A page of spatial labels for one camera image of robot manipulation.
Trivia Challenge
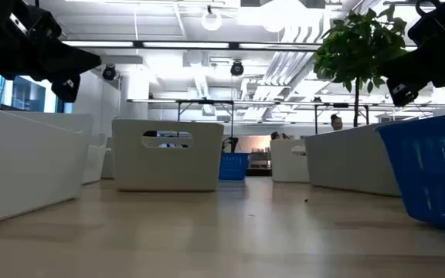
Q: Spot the black round ceiling spotlight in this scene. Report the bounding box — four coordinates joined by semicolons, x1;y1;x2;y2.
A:
101;64;117;81
229;60;245;77

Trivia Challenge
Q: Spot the grey storage cart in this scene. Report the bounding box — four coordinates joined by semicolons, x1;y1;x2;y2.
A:
248;148;272;171

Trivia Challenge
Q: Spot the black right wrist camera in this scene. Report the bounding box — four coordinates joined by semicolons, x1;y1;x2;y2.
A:
386;76;420;108

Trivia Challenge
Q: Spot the window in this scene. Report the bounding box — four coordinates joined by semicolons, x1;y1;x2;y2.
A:
0;73;73;115

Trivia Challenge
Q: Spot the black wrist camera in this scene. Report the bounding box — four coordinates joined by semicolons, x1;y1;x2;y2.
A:
386;76;420;108
50;72;82;103

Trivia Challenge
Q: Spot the black metal table frame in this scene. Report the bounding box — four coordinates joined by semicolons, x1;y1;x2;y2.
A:
245;168;273;178

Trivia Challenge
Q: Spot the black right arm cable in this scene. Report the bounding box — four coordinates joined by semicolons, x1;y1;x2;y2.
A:
414;0;442;19

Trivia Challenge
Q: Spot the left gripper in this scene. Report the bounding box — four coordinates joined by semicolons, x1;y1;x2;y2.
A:
0;0;103;83

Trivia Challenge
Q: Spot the white ring ceiling lamp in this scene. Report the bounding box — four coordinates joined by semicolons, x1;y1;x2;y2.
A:
201;5;223;32

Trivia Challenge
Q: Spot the linear ceiling light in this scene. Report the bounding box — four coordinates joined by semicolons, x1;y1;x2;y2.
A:
143;41;230;49
62;40;134;49
239;42;321;50

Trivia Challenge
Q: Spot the grey plastic basket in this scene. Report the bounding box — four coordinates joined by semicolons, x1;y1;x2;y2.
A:
100;148;115;180
304;122;402;198
111;118;225;193

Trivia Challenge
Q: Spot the white plastic basket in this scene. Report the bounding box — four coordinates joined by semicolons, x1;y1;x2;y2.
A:
12;110;108;185
270;138;311;184
0;96;89;229

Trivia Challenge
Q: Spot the blue plastic mesh basket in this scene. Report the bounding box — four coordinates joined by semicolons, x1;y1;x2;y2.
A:
218;152;250;181
375;110;445;234

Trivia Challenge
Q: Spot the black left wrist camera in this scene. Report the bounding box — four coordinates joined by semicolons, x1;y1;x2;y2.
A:
50;72;82;103

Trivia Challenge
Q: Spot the green potted tree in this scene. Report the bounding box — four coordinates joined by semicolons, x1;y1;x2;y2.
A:
313;5;409;128

